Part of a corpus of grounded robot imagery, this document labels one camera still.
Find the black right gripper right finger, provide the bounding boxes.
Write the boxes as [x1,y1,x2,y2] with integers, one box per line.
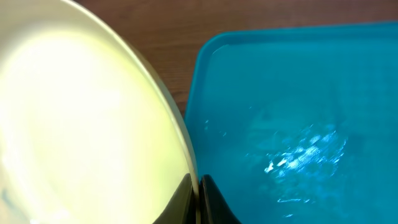
[199,174,241,224]

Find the small yellow plate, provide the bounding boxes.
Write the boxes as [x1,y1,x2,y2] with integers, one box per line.
[1,0,201,224]

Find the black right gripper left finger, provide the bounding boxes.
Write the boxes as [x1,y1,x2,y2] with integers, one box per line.
[154,174,196,224]

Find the teal plastic tray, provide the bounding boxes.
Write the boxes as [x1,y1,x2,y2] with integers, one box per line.
[185,22,397,223]

